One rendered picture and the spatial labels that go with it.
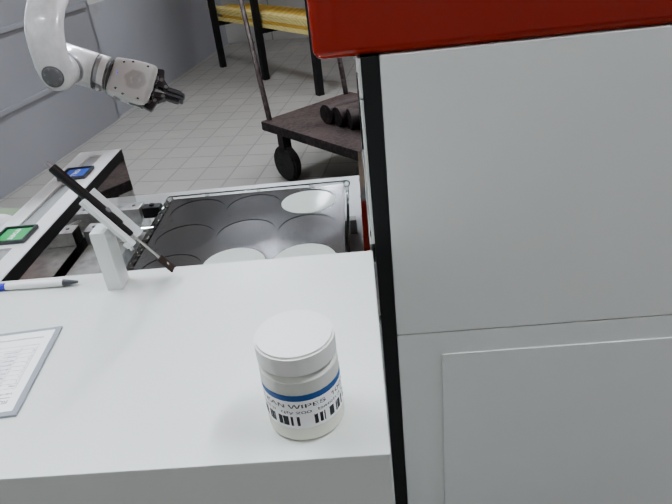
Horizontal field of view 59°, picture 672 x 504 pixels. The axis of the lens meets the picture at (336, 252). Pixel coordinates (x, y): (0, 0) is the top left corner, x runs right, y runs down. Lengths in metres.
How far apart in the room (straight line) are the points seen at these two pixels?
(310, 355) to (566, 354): 0.55
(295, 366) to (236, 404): 0.13
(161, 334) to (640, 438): 0.78
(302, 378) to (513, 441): 0.61
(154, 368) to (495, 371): 0.51
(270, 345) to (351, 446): 0.12
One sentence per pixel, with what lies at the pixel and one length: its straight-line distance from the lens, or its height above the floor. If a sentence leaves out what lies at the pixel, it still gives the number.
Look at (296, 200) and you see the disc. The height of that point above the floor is 0.90.
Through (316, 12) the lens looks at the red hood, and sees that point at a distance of 0.71.
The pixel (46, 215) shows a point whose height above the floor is 0.96.
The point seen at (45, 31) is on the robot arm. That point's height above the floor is 1.21.
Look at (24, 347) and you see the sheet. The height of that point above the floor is 0.97.
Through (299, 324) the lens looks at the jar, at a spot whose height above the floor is 1.06.
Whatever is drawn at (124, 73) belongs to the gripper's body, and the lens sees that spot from 1.53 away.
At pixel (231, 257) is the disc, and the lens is 0.98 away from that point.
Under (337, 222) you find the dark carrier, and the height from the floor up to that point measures 0.90.
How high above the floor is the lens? 1.37
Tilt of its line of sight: 30 degrees down
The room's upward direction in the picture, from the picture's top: 7 degrees counter-clockwise
